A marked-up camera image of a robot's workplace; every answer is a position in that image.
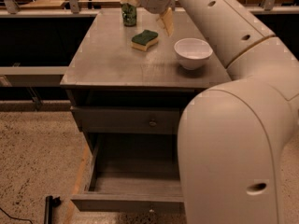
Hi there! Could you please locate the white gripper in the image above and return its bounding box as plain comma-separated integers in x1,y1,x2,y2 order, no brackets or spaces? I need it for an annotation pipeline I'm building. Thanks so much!
120,0,174,36

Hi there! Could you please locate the green and yellow sponge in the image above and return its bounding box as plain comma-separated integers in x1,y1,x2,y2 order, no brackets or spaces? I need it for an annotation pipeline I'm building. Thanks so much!
131,30,158,51

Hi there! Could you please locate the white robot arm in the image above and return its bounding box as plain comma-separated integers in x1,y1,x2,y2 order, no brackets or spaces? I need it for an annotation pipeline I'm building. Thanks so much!
130,0,299,224

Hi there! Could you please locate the grey wooden drawer cabinet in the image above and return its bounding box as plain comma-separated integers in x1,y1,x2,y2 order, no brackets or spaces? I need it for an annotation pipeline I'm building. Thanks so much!
59,8,232,216

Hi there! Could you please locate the closed grey top drawer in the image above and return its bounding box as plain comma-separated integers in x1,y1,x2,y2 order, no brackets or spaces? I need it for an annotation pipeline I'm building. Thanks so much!
71,106,180,134

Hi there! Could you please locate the open grey middle drawer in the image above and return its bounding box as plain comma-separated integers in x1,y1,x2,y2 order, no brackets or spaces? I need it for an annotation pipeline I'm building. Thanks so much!
72,133,184,214

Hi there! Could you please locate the green soda can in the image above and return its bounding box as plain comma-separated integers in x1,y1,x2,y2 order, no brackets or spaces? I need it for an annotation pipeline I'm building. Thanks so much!
121,4,137,26

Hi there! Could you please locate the white ceramic bowl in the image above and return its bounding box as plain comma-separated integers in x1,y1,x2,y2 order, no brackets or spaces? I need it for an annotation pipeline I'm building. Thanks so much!
174,38,213,70

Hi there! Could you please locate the black bar on floor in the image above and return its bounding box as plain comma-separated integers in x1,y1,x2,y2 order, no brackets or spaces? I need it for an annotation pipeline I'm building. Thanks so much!
44,195,61,224

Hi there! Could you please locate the black floor cable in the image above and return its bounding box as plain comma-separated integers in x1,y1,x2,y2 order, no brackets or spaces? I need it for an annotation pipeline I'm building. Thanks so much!
0,206,34,224

